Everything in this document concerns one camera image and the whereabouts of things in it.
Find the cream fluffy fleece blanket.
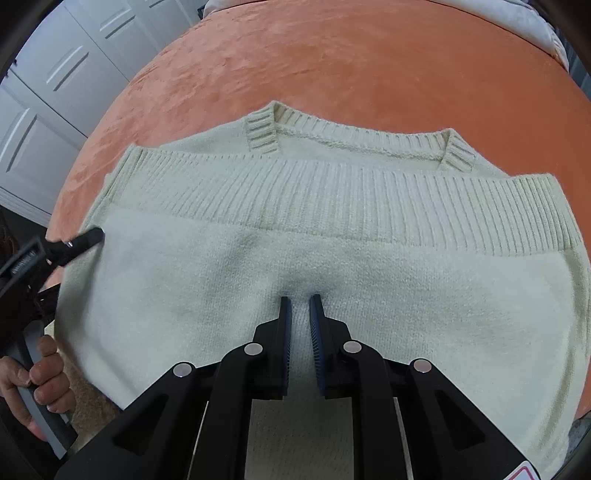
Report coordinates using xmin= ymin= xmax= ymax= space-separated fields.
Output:
xmin=56 ymin=343 xmax=121 ymax=454

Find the cream cherry knit cardigan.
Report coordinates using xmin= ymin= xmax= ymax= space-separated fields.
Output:
xmin=55 ymin=102 xmax=590 ymax=479

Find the person's left hand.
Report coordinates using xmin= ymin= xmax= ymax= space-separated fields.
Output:
xmin=1 ymin=335 xmax=76 ymax=441

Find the orange plush bed blanket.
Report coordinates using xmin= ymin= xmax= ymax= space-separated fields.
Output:
xmin=48 ymin=1 xmax=590 ymax=239

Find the white pink duvet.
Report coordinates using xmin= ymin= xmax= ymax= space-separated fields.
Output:
xmin=202 ymin=1 xmax=569 ymax=69

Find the white wardrobe with red stickers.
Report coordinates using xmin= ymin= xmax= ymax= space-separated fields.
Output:
xmin=1 ymin=0 xmax=204 ymax=226

